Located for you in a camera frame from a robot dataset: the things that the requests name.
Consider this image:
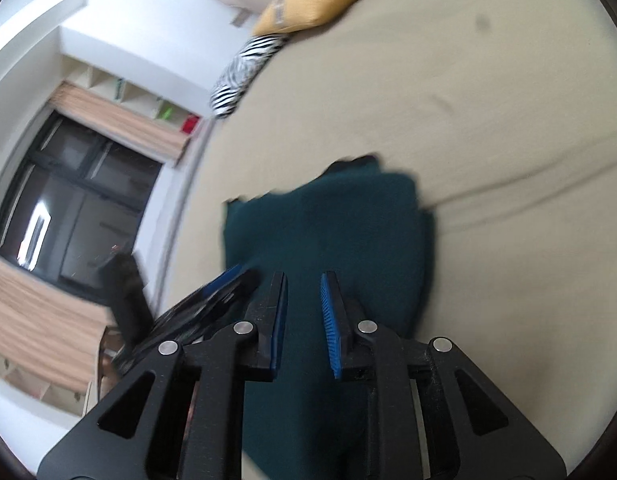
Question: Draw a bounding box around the teal knit sweater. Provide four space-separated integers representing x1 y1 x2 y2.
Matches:
223 154 437 480

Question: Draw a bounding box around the dark window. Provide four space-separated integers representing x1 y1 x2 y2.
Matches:
0 110 162 306

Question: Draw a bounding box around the white wall shelf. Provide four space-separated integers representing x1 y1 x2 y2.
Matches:
63 57 204 136

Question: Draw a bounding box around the bed with beige sheet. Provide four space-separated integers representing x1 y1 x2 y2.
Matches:
153 0 617 480

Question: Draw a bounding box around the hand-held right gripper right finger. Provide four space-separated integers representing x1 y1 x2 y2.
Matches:
320 271 567 480

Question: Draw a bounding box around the beige striped curtain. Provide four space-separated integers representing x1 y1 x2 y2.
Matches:
48 81 192 166
0 252 114 391

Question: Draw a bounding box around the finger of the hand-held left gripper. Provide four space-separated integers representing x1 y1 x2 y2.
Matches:
161 264 262 343

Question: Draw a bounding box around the zebra striped pillow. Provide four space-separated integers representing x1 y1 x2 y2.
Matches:
210 34 289 118

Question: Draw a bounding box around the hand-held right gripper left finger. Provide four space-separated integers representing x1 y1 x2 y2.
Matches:
36 271 289 480

